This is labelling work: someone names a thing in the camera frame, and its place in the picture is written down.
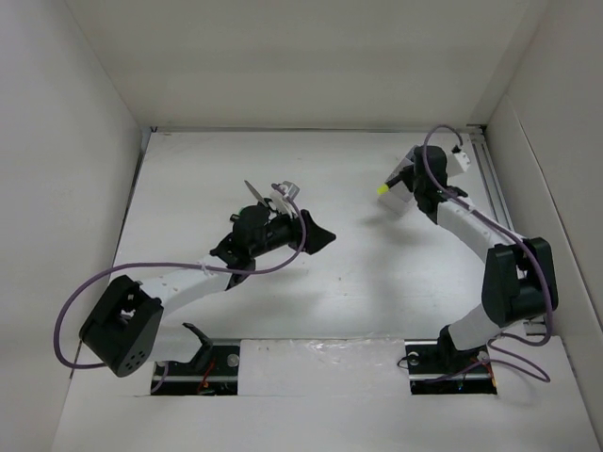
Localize green cap black highlighter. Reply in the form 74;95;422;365
229;207;246;224

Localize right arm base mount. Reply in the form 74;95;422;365
397;331;497;396

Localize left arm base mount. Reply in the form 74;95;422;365
150;322;241;396

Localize black handled scissors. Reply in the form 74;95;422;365
244;180;277;213

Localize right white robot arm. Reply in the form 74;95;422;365
385;145;559;375

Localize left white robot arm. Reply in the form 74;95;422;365
79;204;336;378

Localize white divided container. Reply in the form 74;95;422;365
378;146;417;217

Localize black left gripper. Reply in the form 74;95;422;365
250;202;334;259

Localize yellow cap black highlighter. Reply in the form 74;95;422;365
377;175;401;195

